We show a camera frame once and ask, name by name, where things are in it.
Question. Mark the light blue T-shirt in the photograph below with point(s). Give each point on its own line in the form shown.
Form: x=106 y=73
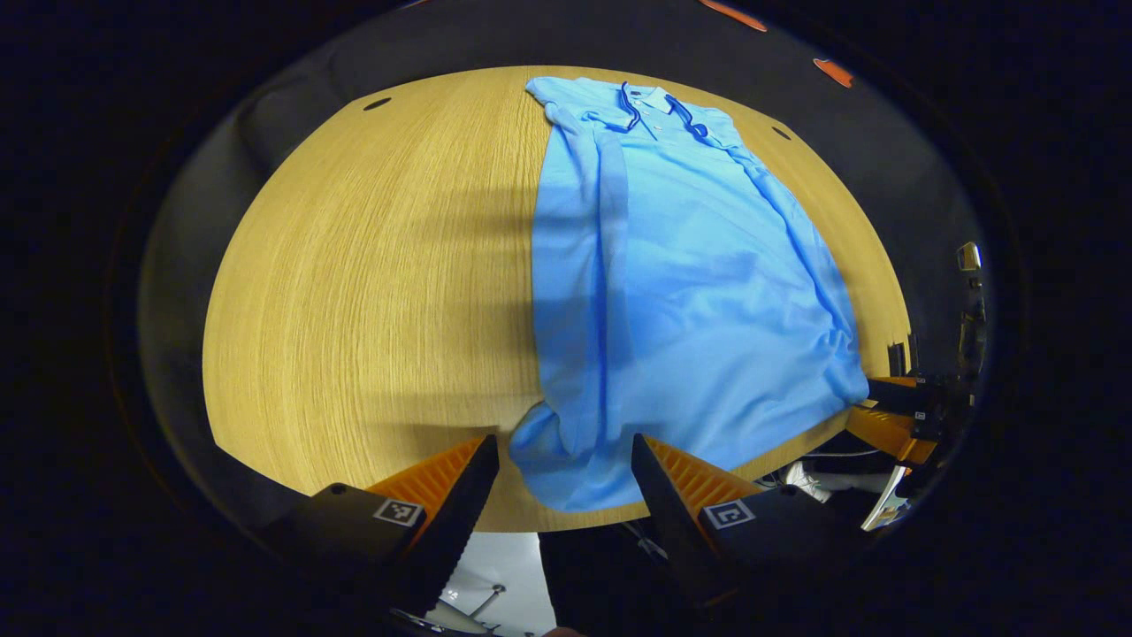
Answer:
x=690 y=292

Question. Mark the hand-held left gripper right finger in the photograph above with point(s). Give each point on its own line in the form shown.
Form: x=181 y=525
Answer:
x=672 y=531

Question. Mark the metal chair base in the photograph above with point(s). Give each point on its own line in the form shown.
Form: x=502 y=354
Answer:
x=488 y=597

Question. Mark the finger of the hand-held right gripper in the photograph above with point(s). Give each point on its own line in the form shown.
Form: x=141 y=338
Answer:
x=902 y=394
x=893 y=438

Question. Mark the white shoe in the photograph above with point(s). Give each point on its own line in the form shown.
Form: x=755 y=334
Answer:
x=805 y=482

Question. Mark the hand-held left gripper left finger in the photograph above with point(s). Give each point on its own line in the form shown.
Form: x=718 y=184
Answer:
x=451 y=531

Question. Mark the person's black trousers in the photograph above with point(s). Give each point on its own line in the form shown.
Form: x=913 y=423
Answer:
x=601 y=584

